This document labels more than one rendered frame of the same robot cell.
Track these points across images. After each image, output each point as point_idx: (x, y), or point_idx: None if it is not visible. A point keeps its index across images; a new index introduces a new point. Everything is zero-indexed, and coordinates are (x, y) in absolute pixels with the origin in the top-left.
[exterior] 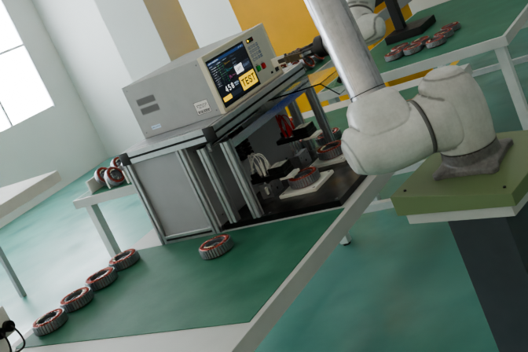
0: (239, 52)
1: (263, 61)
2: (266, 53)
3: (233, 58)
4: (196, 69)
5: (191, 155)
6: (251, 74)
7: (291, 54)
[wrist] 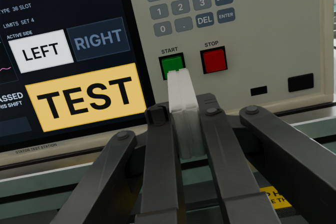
0: None
1: (226, 44)
2: (272, 10)
3: (19, 7)
4: None
5: None
6: (112, 82)
7: (83, 188)
